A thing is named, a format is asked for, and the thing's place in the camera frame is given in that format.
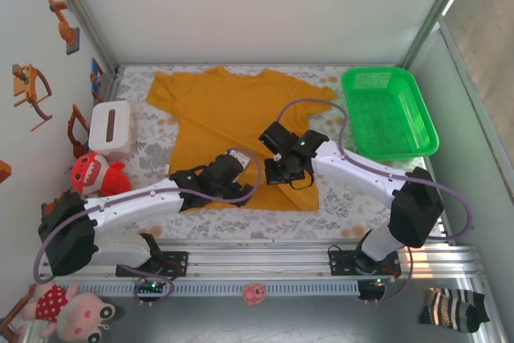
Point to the yellow t-shirt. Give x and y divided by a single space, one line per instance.
225 118

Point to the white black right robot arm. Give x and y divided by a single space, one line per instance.
353 170

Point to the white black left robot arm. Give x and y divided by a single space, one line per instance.
136 212

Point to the floral table mat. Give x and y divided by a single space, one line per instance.
241 226

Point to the green plastic basket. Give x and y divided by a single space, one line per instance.
385 118

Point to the small pink round toy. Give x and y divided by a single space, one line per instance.
254 294

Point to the small circuit board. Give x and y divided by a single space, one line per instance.
373 288
152 287

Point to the white tissue box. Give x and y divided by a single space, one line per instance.
100 130

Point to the red shark plush toy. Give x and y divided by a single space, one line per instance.
86 174

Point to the pink frog plush toy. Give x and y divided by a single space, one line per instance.
76 315

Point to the black white striped sock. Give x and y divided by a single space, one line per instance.
449 311

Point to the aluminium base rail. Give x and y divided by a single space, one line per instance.
257 262

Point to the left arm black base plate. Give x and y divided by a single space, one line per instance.
176 263

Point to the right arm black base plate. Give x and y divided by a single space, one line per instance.
341 263

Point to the blue orange wall sticker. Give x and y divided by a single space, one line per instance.
96 74

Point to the aluminium frame post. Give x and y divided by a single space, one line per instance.
80 9
437 9

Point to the orange grey gripper wall sticker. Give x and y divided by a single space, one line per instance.
28 86

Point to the orange block wall sticker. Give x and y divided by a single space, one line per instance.
4 172

